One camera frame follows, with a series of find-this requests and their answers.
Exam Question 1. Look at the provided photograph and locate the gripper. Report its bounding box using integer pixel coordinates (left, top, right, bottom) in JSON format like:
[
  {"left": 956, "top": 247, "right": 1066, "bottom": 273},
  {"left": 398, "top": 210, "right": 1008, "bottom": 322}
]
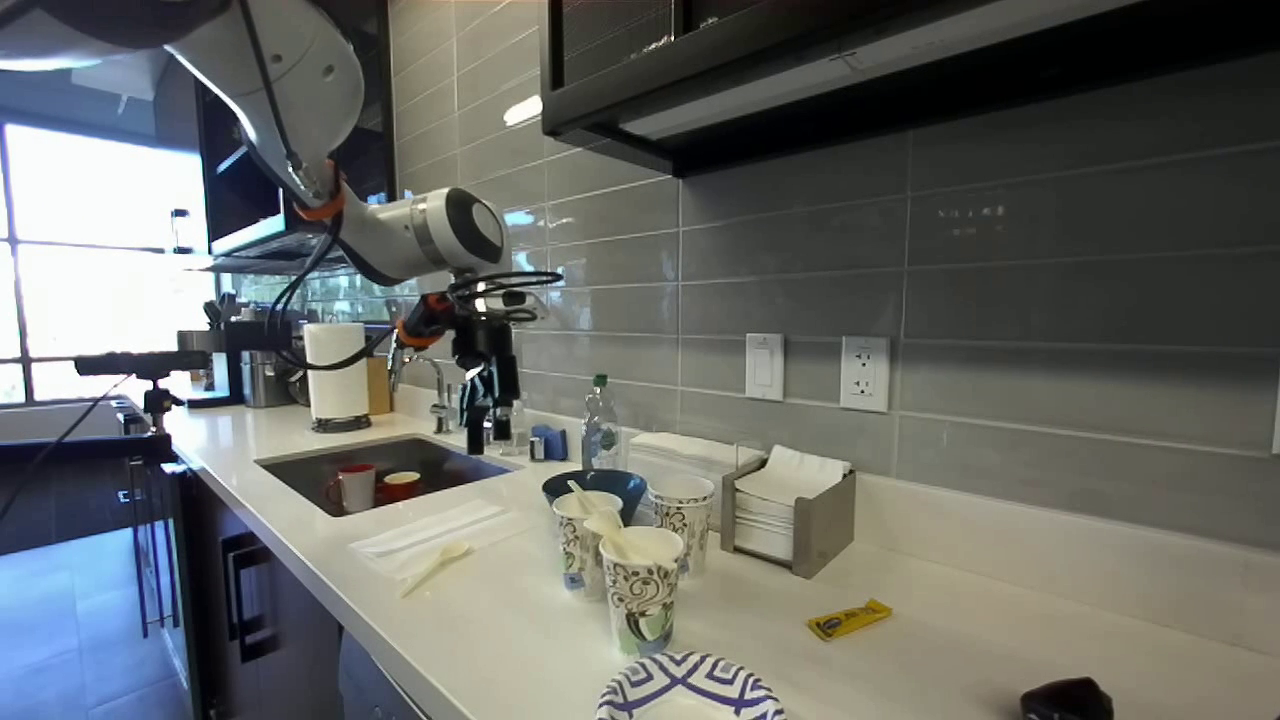
[{"left": 452, "top": 318, "right": 523, "bottom": 457}]

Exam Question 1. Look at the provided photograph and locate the patterned paper cup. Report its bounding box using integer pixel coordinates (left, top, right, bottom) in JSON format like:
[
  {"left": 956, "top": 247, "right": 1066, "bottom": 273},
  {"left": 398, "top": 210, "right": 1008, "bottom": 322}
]
[
  {"left": 552, "top": 489, "right": 627, "bottom": 602},
  {"left": 599, "top": 526, "right": 686, "bottom": 659},
  {"left": 647, "top": 472, "right": 717, "bottom": 579}
]

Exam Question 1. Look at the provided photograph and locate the clear soap bottle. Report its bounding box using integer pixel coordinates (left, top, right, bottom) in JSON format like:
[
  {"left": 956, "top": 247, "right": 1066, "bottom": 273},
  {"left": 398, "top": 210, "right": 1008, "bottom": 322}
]
[{"left": 497, "top": 398, "right": 530, "bottom": 457}]

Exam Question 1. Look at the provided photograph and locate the tap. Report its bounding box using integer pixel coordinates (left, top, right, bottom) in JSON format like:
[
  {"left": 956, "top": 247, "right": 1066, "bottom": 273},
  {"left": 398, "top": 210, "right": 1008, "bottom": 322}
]
[{"left": 388, "top": 348, "right": 459, "bottom": 435}]

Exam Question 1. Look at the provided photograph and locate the sink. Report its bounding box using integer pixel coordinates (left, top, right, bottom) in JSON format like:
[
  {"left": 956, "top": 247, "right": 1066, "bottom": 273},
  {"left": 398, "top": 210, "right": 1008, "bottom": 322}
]
[{"left": 254, "top": 434, "right": 523, "bottom": 519}]

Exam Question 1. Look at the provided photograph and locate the clear water bottle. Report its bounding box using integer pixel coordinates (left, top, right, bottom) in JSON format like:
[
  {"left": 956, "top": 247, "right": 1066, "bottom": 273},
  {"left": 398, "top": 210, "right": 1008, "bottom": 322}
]
[{"left": 581, "top": 374, "right": 622, "bottom": 472}]

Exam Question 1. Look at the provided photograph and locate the wooden board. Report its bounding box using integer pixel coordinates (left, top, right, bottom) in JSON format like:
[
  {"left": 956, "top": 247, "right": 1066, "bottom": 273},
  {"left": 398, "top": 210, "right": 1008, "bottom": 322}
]
[{"left": 364, "top": 355, "right": 395, "bottom": 417}]

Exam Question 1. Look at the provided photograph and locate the blue bowl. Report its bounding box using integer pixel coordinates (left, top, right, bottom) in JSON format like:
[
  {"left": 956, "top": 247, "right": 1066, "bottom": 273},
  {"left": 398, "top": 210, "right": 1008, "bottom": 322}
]
[{"left": 541, "top": 468, "right": 650, "bottom": 527}]

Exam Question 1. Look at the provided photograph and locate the clear plastic wrapper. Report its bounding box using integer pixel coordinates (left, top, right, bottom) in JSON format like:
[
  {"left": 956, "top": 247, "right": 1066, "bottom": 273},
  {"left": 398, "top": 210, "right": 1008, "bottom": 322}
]
[{"left": 347, "top": 499, "right": 533, "bottom": 582}]

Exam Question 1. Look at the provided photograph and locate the paper towel roll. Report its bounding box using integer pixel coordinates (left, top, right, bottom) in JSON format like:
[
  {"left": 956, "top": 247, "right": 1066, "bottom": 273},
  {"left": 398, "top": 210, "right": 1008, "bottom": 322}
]
[{"left": 302, "top": 321, "right": 373, "bottom": 434}]

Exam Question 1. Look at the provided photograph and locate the white and red mug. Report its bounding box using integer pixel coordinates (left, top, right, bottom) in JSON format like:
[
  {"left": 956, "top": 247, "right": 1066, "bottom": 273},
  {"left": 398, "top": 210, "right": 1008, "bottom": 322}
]
[{"left": 324, "top": 462, "right": 379, "bottom": 516}]

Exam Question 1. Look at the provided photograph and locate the stack of white napkins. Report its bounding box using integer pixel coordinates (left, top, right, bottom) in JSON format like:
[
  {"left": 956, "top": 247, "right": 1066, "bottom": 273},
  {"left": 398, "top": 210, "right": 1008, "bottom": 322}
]
[
  {"left": 627, "top": 431, "right": 769, "bottom": 503},
  {"left": 733, "top": 444, "right": 854, "bottom": 563}
]

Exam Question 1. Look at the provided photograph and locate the coffee machine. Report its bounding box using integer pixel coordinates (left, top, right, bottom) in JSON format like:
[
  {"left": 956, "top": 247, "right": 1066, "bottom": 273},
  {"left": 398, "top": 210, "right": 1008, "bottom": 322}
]
[{"left": 177, "top": 296, "right": 306, "bottom": 410}]

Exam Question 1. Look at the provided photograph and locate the blue patterned paper plate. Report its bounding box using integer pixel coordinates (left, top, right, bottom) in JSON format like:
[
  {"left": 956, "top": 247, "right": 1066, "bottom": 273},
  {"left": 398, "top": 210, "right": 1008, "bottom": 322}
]
[{"left": 595, "top": 651, "right": 788, "bottom": 720}]

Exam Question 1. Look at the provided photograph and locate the grey napkin holder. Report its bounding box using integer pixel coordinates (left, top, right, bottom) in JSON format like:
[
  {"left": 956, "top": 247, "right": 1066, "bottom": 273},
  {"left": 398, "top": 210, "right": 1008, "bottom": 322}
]
[{"left": 719, "top": 458, "right": 859, "bottom": 580}]

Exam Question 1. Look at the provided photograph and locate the yellow packet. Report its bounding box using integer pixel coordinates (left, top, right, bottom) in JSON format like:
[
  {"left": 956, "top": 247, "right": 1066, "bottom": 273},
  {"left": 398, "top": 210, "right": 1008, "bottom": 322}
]
[{"left": 806, "top": 597, "right": 894, "bottom": 643}]

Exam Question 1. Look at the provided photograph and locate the window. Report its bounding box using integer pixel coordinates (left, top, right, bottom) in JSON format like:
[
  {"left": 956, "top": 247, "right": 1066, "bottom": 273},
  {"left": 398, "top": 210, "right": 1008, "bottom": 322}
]
[{"left": 0, "top": 120, "right": 216, "bottom": 406}]

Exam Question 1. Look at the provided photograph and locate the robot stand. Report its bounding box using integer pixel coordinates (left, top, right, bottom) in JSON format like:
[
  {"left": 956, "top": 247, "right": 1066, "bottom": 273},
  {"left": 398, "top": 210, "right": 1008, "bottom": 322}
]
[{"left": 0, "top": 398, "right": 186, "bottom": 641}]

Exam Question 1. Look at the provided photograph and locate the dark upper cabinet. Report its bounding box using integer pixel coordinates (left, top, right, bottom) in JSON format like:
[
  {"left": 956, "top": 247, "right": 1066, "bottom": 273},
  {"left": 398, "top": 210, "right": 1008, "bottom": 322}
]
[{"left": 539, "top": 0, "right": 1280, "bottom": 180}]

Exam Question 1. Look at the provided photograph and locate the black rounded object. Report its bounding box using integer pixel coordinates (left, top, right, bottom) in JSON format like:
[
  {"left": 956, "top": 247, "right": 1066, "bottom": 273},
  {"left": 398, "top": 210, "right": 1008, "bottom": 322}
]
[{"left": 1019, "top": 676, "right": 1116, "bottom": 720}]

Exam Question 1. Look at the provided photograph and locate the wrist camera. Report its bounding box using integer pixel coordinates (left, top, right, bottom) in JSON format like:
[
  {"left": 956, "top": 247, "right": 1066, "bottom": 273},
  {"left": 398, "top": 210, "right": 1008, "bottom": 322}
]
[{"left": 488, "top": 288, "right": 549, "bottom": 323}]

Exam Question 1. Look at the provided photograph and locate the white light switch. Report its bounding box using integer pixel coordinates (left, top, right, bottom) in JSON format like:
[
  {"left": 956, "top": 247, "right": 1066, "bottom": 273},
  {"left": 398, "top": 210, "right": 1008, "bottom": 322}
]
[{"left": 744, "top": 332, "right": 787, "bottom": 403}]

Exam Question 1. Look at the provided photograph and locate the black cabinet handle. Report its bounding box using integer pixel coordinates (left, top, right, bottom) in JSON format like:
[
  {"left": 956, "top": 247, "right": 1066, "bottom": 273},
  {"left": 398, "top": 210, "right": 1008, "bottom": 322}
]
[{"left": 220, "top": 531, "right": 283, "bottom": 665}]

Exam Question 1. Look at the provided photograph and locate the camera on mount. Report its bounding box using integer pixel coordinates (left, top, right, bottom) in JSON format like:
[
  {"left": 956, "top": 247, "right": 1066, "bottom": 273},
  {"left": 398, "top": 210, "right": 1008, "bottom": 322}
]
[{"left": 73, "top": 349, "right": 213, "bottom": 433}]

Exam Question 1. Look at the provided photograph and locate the white wall socket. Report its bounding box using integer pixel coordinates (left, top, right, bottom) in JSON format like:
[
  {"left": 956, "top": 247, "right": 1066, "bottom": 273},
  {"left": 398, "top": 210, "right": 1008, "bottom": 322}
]
[{"left": 839, "top": 335, "right": 892, "bottom": 414}]

